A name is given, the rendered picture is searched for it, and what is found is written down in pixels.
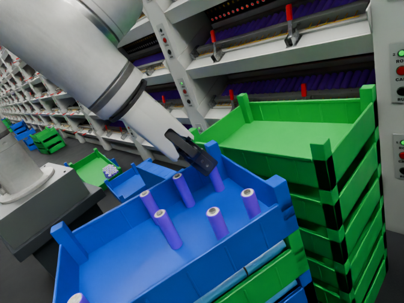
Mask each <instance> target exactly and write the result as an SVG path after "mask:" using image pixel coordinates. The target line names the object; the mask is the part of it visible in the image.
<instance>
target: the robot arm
mask: <svg viewBox="0 0 404 303"><path fill-rule="evenodd" d="M142 9H143V1H142V0H0V45H2V46H3V47H5V48H6V49H7V50H9V51H10V52H11V53H13V54H14V55H15V56H17V57H18V58H20V59H21V60H22V61H24V62H25V63H27V65H29V66H31V67H32V68H33V69H34V70H36V71H37V72H39V73H40V74H41V75H43V76H44V77H45V78H47V79H48V80H50V81H51V82H52V83H54V84H55V85H56V86H58V87H59V88H61V89H62V90H63V91H65V92H66V93H67V94H69V95H70V96H72V97H73V98H74V99H76V100H77V101H78V102H79V103H81V104H82V105H84V106H85V107H86V108H88V109H89V110H90V111H91V112H93V113H95V114H96V115H97V116H98V117H100V118H101V119H102V120H106V119H109V121H111V122H112V123H114V122H116V121H118V120H119V119H120V120H122V121H123V122H124V123H125V124H126V125H127V126H129V127H130V128H131V129H132V130H133V131H134V132H136V133H137V134H138V135H139V136H141V137H142V138H144V139H145V140H146V141H147V142H149V143H150V144H151V145H152V146H153V147H155V148H156V149H158V150H159V151H160V152H161V153H163V154H164V155H165V156H166V157H168V158H169V159H170V160H172V161H173V162H177V161H178V160H177V159H178V158H179V157H180V156H179V155H181V156H183V157H184V160H186V161H187V162H189V164H190V165H192V166H193V167H194V168H195V169H197V170H198V171H199V172H200V173H201V174H203V175H204V176H206V177H207V176H208V175H209V174H210V173H211V172H212V170H213V169H214V168H215V167H216V166H217V164H218V161H217V160H216V159H214V158H213V157H212V156H211V155H210V154H208V152H206V151H205V150H204V149H203V148H200V147H199V146H197V145H196V144H195V143H194V142H192V140H194V136H193V134H192V133H190V131H188V130H187V128H185V127H184V125H182V124H181V123H180V122H179V121H178V120H177V119H176V118H175V117H174V116H173V115H172V114H170V113H169V112H168V111H167V110H166V109H165V108H164V107H163V106H162V105H161V104H160V103H158V102H157V101H156V100H155V99H154V98H152V96H151V95H149V94H148V93H147V92H146V91H144V90H145V88H146V86H147V81H146V80H145V79H142V76H143V73H142V72H141V71H140V70H139V69H137V68H136V67H135V66H134V65H133V64H132V63H131V62H130V61H129V60H128V59H127V58H126V57H124V56H123V55H122V54H121V53H120V52H119V51H118V49H117V46H118V44H119V42H120V41H121V40H122V39H123V37H124V36H125V35H126V34H127V33H128V32H129V31H130V29H131V28H132V27H133V26H134V24H135V23H136V21H137V20H138V19H139V17H140V15H141V13H142ZM54 172H55V170H54V169H53V168H52V167H46V168H42V169H40V168H39V167H38V166H37V164H36V163H35V162H34V161H33V160H32V158H31V157H30V156H29V154H28V153H27V152H26V151H25V149H24V148H23V147H22V146H21V145H20V144H19V142H18V141H17V139H16V138H15V137H14V136H13V135H12V133H11V132H10V131H9V130H8V129H7V127H6V126H5V124H4V123H3V122H2V120H1V119H0V184H1V185H2V188H1V189H0V194H1V197H0V203H1V204H8V203H12V202H14V201H17V200H19V199H21V198H23V197H25V196H26V195H28V194H30V193H31V192H33V191H35V190H36V189H37V188H39V187H40V186H41V185H43V184H44V183H45V182H47V181H48V180H49V179H50V178H51V177H52V175H53V174H54Z"/></svg>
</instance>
